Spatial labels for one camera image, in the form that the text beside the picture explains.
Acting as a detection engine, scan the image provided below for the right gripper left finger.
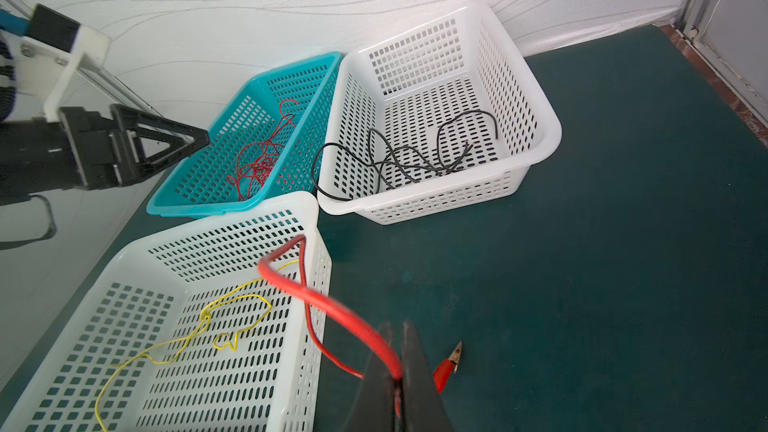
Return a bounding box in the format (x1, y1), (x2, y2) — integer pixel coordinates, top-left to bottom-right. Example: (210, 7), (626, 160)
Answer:
(342, 352), (395, 432)

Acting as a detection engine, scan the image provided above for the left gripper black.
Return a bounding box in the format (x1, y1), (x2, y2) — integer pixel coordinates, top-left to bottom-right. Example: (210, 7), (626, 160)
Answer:
(1, 104), (210, 204)

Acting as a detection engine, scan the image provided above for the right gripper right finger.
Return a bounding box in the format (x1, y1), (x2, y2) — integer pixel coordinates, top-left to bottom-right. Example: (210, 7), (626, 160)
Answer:
(401, 321), (454, 432)

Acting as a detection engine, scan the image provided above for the red wire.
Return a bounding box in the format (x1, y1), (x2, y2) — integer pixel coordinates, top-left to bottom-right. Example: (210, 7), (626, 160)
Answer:
(226, 98), (301, 202)

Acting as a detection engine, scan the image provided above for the red alligator clip lead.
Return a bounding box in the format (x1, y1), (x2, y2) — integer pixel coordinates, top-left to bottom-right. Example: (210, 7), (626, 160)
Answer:
(256, 235), (464, 418)

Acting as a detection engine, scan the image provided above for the yellow wire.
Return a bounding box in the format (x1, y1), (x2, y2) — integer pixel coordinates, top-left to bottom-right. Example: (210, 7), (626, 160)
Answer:
(94, 259), (301, 432)

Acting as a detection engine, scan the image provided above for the black wire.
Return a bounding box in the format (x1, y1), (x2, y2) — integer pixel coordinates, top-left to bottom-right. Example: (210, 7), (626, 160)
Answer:
(310, 109), (499, 202)

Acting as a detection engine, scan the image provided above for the teal plastic basket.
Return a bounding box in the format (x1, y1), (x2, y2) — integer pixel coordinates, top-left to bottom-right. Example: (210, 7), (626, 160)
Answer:
(147, 52), (342, 218)

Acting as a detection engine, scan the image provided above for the large white plastic basket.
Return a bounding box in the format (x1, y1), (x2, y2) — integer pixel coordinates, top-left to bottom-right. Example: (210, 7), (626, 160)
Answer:
(3, 192), (332, 431)

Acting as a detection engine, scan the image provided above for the small white plastic basket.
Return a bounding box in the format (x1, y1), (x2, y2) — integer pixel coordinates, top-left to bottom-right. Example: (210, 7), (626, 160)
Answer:
(317, 4), (562, 225)

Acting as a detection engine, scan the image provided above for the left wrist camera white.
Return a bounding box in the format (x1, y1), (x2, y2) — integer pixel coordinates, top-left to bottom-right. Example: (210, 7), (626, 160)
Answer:
(1, 4), (111, 123)

